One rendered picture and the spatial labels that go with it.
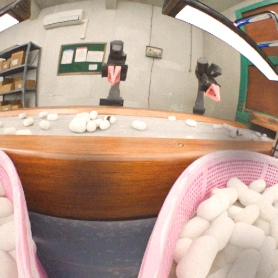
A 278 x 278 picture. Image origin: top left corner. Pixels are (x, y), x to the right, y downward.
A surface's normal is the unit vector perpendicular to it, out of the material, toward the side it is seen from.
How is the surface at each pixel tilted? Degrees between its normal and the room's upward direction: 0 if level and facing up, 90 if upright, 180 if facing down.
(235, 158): 75
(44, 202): 90
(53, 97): 90
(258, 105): 90
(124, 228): 0
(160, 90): 90
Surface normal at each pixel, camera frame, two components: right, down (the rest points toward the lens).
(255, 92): -0.98, -0.02
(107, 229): 0.09, -0.94
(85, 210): 0.19, 0.34
